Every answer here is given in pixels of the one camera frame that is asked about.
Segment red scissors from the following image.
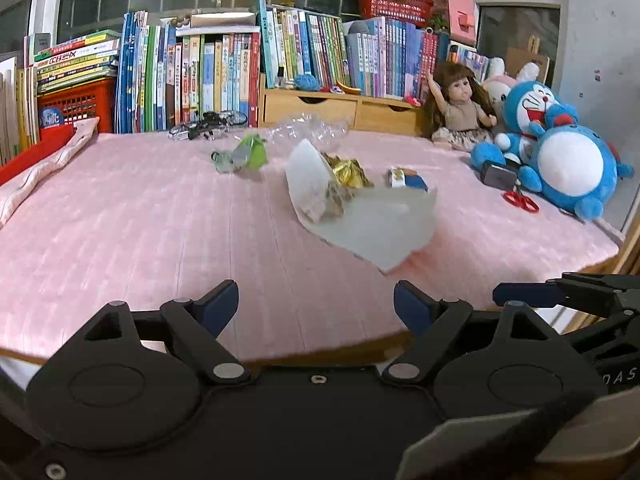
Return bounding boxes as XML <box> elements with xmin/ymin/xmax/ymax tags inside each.
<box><xmin>502</xmin><ymin>188</ymin><xmax>539</xmax><ymax>214</ymax></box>

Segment pink white bunny plush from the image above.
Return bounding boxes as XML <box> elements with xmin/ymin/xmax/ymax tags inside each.
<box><xmin>482</xmin><ymin>58</ymin><xmax>539</xmax><ymax>130</ymax></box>

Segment wooden drawer organizer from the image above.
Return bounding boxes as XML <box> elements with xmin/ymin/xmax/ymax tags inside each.
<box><xmin>258</xmin><ymin>74</ymin><xmax>424</xmax><ymax>136</ymax></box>

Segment red tray box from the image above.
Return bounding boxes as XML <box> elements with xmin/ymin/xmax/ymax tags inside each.
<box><xmin>0</xmin><ymin>124</ymin><xmax>76</xmax><ymax>184</ymax></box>

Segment red basket on books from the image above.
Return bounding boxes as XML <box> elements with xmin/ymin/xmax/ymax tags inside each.
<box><xmin>357</xmin><ymin>0</ymin><xmax>434</xmax><ymax>28</ymax></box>

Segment red plastic basket left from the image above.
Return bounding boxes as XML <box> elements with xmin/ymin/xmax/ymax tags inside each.
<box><xmin>37</xmin><ymin>77</ymin><xmax>116</xmax><ymax>133</ymax></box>

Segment green plastic wrapper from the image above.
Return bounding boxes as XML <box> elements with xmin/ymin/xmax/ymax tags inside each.
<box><xmin>210</xmin><ymin>134</ymin><xmax>268</xmax><ymax>174</ymax></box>

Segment pink white tissue pack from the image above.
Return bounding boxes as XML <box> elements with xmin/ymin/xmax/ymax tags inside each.
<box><xmin>296</xmin><ymin>186</ymin><xmax>334</xmax><ymax>223</ymax></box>

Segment pink toy house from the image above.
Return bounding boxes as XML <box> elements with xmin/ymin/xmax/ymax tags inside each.
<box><xmin>433</xmin><ymin>0</ymin><xmax>476</xmax><ymax>47</ymax></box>

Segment right upright book row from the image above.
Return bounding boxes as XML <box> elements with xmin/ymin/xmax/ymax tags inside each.
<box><xmin>255</xmin><ymin>0</ymin><xmax>438</xmax><ymax>106</ymax></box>

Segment round blue white plush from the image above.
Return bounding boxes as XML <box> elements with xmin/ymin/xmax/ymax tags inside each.
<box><xmin>518</xmin><ymin>122</ymin><xmax>634</xmax><ymax>221</ymax></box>

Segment brown-haired doll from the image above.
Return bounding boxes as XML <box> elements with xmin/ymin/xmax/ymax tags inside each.
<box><xmin>424</xmin><ymin>61</ymin><xmax>498</xmax><ymax>153</ymax></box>

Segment stack of flat books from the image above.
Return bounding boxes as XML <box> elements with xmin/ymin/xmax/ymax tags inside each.
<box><xmin>34</xmin><ymin>29</ymin><xmax>122</xmax><ymax>96</ymax></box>

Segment middle upright book row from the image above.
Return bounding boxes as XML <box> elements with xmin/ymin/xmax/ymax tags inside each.
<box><xmin>113</xmin><ymin>11</ymin><xmax>262</xmax><ymax>133</ymax></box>

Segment small gold candy wrapper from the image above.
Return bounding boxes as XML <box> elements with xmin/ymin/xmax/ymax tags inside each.
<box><xmin>322</xmin><ymin>153</ymin><xmax>374</xmax><ymax>188</ymax></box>

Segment grey black small device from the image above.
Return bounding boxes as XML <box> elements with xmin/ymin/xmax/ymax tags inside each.
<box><xmin>480</xmin><ymin>160</ymin><xmax>518</xmax><ymax>192</ymax></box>

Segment clear plastic bag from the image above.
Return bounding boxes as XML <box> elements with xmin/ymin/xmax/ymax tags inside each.
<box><xmin>260</xmin><ymin>113</ymin><xmax>349</xmax><ymax>156</ymax></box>

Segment upright book row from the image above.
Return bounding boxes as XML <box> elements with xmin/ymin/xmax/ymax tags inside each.
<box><xmin>255</xmin><ymin>0</ymin><xmax>438</xmax><ymax>106</ymax></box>
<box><xmin>113</xmin><ymin>11</ymin><xmax>262</xmax><ymax>133</ymax></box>

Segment blue yarn ball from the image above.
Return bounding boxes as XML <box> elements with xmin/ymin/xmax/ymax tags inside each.
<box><xmin>294</xmin><ymin>74</ymin><xmax>321</xmax><ymax>92</ymax></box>

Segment blue Doraemon plush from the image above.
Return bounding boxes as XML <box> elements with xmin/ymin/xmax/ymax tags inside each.
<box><xmin>471</xmin><ymin>80</ymin><xmax>578</xmax><ymax>171</ymax></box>

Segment left upright book group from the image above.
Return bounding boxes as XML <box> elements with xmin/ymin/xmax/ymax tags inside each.
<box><xmin>1</xmin><ymin>32</ymin><xmax>51</xmax><ymax>166</ymax></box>

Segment large white paper sheet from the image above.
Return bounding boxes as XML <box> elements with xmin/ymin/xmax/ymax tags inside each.
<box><xmin>285</xmin><ymin>141</ymin><xmax>437</xmax><ymax>272</ymax></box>

